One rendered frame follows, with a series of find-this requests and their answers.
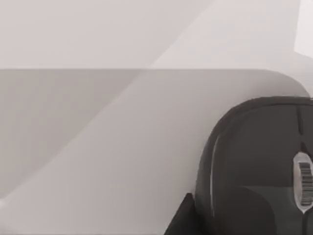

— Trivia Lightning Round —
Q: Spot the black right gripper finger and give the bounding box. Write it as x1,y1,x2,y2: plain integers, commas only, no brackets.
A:
163,192,199,235

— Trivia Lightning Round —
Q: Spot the black computer mouse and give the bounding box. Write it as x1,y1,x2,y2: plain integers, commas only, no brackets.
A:
195,96,313,235

